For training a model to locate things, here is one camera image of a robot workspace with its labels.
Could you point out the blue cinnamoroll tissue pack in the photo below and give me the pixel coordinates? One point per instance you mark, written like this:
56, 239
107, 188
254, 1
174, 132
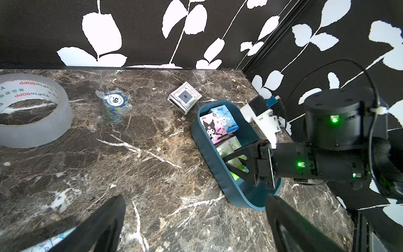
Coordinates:
223, 116
48, 244

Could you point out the blue Cinnamoroll tissue pack back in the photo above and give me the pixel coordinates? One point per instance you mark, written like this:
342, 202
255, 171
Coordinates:
48, 244

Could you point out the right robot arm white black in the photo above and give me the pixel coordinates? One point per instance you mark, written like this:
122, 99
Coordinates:
344, 144

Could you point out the blue Cinnamoroll tissue pack front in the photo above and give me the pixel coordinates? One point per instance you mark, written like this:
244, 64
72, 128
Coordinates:
223, 116

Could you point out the clear tape roll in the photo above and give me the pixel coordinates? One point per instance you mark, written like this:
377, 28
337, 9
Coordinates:
43, 107

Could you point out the small white square box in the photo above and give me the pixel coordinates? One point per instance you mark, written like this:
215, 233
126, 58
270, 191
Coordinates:
184, 97

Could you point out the teal storage box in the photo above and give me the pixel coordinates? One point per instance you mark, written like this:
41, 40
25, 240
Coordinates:
239, 193

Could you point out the small blue wrapped roll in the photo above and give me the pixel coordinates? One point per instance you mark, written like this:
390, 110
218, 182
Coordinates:
116, 104

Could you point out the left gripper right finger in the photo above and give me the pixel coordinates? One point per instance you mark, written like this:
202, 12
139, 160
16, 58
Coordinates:
292, 232

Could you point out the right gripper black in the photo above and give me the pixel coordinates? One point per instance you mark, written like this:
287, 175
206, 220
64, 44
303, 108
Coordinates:
258, 162

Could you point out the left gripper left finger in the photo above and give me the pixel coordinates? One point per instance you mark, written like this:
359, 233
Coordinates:
101, 230

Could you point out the pink Kuromi tissue pack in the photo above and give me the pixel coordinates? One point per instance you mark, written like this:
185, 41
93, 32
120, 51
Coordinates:
215, 131

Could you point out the green tissue pack front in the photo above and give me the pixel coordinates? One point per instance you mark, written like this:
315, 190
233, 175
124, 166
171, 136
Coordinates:
228, 147

